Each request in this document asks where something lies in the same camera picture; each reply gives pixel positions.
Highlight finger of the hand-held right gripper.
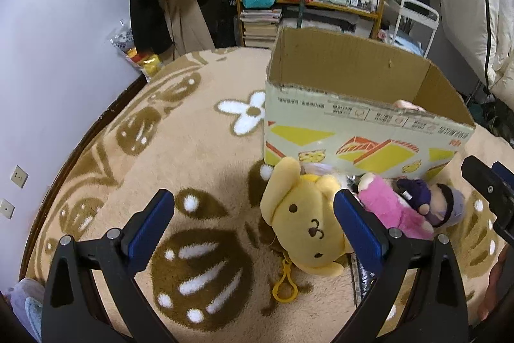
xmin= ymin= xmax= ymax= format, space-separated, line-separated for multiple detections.
xmin=491 ymin=161 xmax=514 ymax=187
xmin=461 ymin=156 xmax=514 ymax=245

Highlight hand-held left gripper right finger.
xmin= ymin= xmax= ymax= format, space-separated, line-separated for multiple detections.
xmin=331 ymin=188 xmax=470 ymax=343

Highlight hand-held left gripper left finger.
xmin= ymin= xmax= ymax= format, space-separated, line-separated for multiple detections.
xmin=41 ymin=188 xmax=177 ymax=343

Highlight pink plush toy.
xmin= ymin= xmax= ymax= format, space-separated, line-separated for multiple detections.
xmin=357 ymin=173 xmax=435 ymax=240

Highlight purple capped plush doll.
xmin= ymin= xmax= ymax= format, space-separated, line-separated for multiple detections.
xmin=395 ymin=177 xmax=466 ymax=228

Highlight yellow dog plush toy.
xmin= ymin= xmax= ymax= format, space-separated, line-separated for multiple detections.
xmin=260 ymin=156 xmax=354 ymax=279

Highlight printed cardboard box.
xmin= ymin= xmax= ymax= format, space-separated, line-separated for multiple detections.
xmin=263 ymin=25 xmax=476 ymax=183

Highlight person's right hand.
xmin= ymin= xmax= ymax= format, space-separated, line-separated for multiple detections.
xmin=478 ymin=246 xmax=510 ymax=321

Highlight yellow plastic carabiner clip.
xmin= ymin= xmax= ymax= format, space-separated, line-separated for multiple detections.
xmin=272 ymin=258 xmax=300 ymax=303

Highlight cream padded bag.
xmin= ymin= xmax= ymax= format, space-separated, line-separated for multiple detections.
xmin=488 ymin=62 xmax=514 ymax=103

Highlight beige brown patterned rug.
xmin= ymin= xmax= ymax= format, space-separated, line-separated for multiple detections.
xmin=18 ymin=48 xmax=514 ymax=343

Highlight pale fluffy plush toy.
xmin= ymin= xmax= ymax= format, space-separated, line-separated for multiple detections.
xmin=393 ymin=100 xmax=425 ymax=112

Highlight lilac blue cloth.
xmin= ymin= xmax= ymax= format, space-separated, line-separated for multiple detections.
xmin=10 ymin=278 xmax=45 ymax=343

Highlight light blue cloth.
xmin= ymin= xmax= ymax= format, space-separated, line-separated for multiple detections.
xmin=387 ymin=35 xmax=422 ymax=54

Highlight clear plastic snack bag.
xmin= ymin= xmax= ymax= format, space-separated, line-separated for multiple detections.
xmin=109 ymin=19 xmax=161 ymax=82

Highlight white folding stool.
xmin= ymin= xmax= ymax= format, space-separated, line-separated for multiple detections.
xmin=391 ymin=0 xmax=439 ymax=58

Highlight beige hanging coat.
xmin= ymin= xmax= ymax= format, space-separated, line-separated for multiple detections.
xmin=156 ymin=0 xmax=215 ymax=60

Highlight black hanging coat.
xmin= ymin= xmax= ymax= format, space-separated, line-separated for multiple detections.
xmin=129 ymin=0 xmax=173 ymax=54

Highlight folded clothes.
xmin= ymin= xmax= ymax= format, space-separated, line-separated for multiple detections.
xmin=281 ymin=7 xmax=358 ymax=34

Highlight stack of books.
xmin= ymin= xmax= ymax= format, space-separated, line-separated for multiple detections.
xmin=240 ymin=8 xmax=282 ymax=48

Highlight black hanging garment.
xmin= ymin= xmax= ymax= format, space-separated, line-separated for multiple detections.
xmin=193 ymin=0 xmax=237 ymax=48

